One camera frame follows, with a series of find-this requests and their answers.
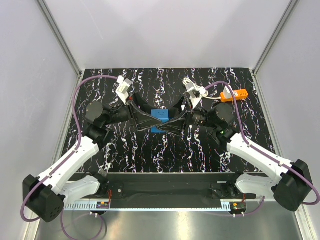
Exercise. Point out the orange power strip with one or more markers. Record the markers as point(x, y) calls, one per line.
point(239, 94)

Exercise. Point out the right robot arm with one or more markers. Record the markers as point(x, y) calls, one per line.
point(288, 182)

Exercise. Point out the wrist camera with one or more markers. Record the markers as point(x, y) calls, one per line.
point(122, 89)
point(195, 96)

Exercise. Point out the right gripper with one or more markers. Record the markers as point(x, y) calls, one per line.
point(177, 124)

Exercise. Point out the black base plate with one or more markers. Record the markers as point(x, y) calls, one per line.
point(165, 190)

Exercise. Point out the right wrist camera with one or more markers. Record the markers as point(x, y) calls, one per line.
point(195, 96)

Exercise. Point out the blue cube adapter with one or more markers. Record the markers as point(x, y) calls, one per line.
point(161, 114)

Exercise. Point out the white charger adapter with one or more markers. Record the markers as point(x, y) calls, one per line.
point(227, 93)

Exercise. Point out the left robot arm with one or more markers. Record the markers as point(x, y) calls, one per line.
point(46, 194)

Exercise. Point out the black marble pattern mat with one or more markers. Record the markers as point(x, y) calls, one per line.
point(131, 151)

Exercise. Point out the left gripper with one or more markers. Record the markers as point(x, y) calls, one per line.
point(142, 120)

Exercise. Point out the white slotted cable duct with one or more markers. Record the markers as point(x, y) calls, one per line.
point(88, 206)

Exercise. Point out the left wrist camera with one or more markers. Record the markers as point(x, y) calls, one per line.
point(122, 89)

